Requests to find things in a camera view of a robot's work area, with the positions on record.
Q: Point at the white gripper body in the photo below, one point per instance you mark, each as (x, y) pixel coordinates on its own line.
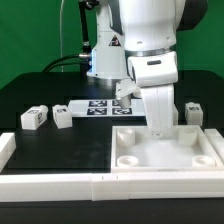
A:
(153, 78)

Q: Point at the white square table top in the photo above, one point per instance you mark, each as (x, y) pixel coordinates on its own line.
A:
(184, 148)

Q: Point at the white sheet with markers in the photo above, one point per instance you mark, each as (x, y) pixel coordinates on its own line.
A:
(105, 108)

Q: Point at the white U-shaped fence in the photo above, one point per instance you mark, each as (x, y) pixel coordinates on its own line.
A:
(110, 186)

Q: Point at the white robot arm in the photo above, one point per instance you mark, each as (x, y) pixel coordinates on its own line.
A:
(131, 43)

